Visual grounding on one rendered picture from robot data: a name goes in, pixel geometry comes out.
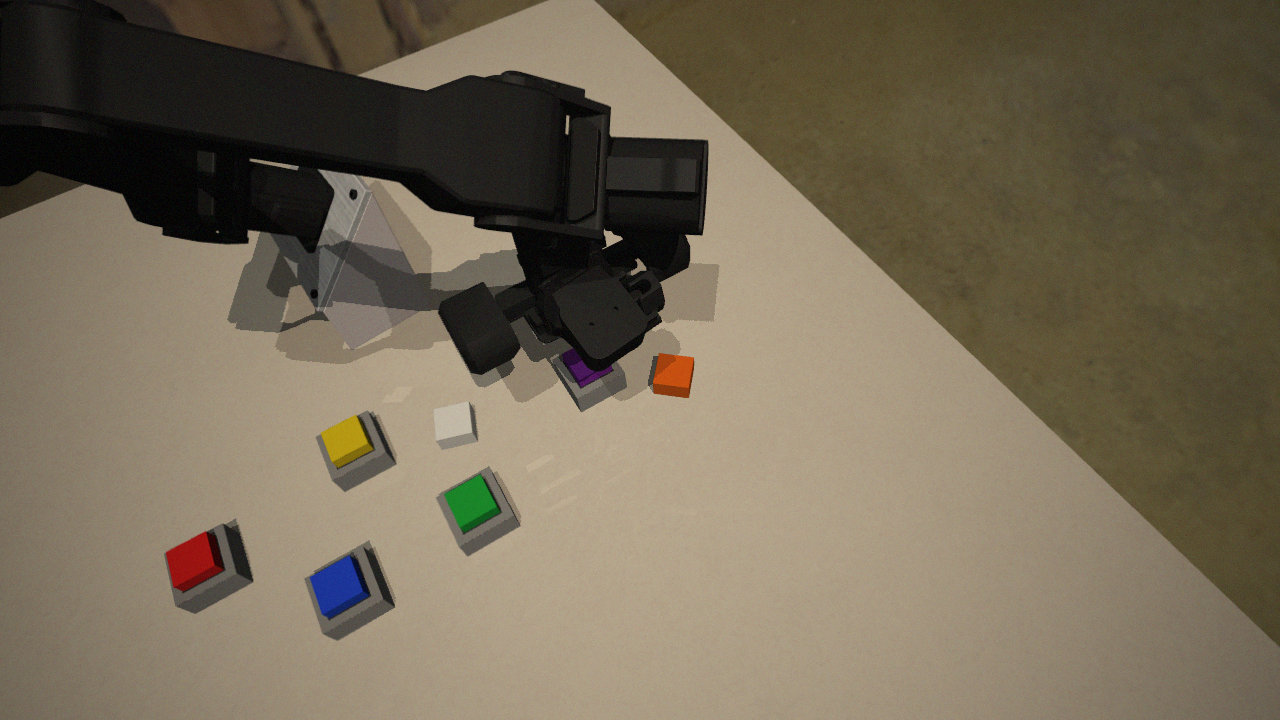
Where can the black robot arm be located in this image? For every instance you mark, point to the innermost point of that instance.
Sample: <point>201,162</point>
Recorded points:
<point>170,121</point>

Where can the orange block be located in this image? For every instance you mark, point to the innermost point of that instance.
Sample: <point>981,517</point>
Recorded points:
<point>673,375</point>

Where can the green button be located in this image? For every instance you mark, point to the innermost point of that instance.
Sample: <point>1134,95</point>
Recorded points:
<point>477,512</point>

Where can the red button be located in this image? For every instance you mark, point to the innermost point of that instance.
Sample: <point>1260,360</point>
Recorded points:
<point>207,568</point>

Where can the purple button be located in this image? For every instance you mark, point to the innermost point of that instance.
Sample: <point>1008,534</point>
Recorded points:
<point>587,387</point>

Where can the blue button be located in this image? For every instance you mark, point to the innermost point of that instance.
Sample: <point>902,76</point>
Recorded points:
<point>349,593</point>

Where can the yellow button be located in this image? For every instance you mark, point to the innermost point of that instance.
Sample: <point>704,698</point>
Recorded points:
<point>355,451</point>

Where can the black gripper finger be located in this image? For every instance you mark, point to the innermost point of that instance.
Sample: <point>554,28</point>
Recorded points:
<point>549,336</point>

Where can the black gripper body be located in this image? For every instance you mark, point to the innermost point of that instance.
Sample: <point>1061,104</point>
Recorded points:
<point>480,326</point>

